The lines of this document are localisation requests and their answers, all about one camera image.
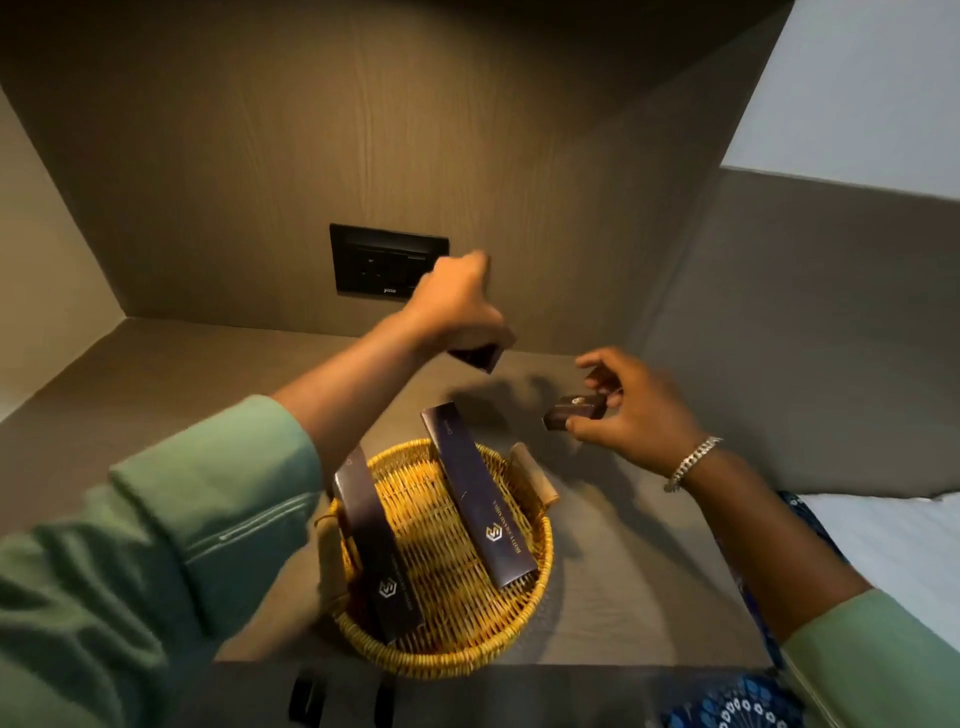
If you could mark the person's left hand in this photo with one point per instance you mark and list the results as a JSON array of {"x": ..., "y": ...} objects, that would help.
[{"x": 457, "y": 300}]

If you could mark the person's right hand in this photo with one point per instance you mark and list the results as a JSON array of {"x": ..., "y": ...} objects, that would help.
[{"x": 649, "y": 420}]

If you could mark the person's left fingers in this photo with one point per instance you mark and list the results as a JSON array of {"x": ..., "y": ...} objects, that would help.
[{"x": 487, "y": 330}]

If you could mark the person's right thumb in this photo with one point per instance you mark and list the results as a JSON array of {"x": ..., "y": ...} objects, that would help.
[{"x": 589, "y": 429}]

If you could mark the small dark box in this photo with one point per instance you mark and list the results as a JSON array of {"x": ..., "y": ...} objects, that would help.
[
  {"x": 476, "y": 358},
  {"x": 574, "y": 411}
]

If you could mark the person's right forearm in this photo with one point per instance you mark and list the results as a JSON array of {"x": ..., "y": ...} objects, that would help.
[{"x": 765, "y": 532}]

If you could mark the person's left forearm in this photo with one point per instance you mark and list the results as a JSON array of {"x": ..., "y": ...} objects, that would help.
[{"x": 352, "y": 382}]

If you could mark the long dark box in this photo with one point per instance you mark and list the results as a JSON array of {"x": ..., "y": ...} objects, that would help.
[
  {"x": 480, "y": 502},
  {"x": 379, "y": 547}
]

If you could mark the yellow wicker basket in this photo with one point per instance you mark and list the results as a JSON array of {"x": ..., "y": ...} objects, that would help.
[{"x": 442, "y": 555}]

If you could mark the blue patterned cloth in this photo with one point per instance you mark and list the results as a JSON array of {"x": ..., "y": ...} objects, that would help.
[{"x": 739, "y": 709}]

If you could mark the white bed sheet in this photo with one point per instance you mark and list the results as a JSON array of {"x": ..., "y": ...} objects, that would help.
[{"x": 892, "y": 555}]

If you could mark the green long-sleeved shirt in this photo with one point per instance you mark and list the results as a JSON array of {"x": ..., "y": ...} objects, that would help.
[{"x": 135, "y": 562}]

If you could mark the black wall socket panel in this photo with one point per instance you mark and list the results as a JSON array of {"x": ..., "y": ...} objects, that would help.
[{"x": 379, "y": 262}]

